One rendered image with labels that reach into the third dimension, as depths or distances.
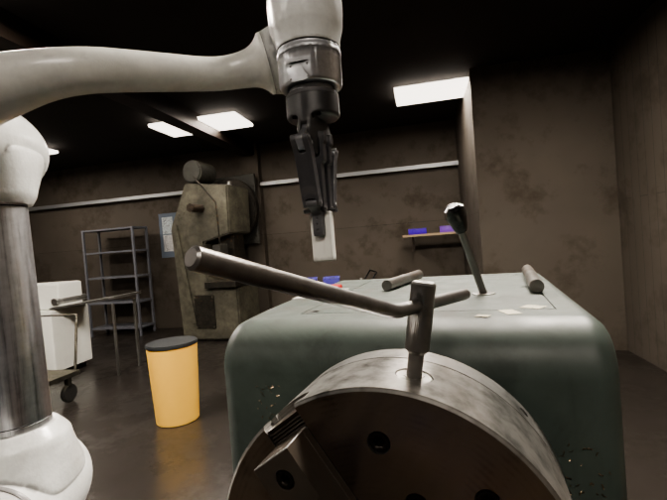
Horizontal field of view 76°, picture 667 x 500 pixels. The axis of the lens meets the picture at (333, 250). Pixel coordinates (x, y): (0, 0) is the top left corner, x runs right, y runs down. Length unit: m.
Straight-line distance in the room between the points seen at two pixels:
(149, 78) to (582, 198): 4.78
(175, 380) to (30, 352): 2.85
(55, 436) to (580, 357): 0.80
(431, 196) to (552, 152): 2.43
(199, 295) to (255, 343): 6.18
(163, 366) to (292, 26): 3.25
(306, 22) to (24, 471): 0.79
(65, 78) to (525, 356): 0.66
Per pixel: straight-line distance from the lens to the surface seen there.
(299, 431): 0.40
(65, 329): 6.16
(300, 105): 0.61
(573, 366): 0.52
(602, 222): 5.23
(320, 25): 0.64
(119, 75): 0.71
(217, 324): 6.67
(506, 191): 5.00
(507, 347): 0.52
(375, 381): 0.39
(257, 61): 0.78
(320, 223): 0.59
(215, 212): 6.53
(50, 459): 0.91
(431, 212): 7.00
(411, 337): 0.39
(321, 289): 0.26
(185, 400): 3.77
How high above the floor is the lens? 1.36
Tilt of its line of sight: 1 degrees down
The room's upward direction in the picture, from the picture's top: 4 degrees counter-clockwise
